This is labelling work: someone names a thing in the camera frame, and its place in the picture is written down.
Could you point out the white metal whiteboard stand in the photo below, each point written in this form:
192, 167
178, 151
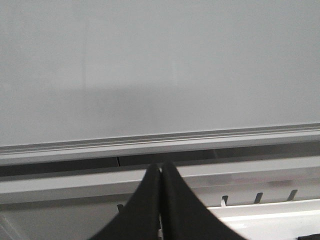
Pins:
261, 199

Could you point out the white whiteboard with aluminium frame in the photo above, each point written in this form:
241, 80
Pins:
100, 78

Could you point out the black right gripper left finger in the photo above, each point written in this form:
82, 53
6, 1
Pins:
140, 216

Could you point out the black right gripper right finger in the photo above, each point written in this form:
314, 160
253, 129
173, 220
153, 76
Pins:
183, 215

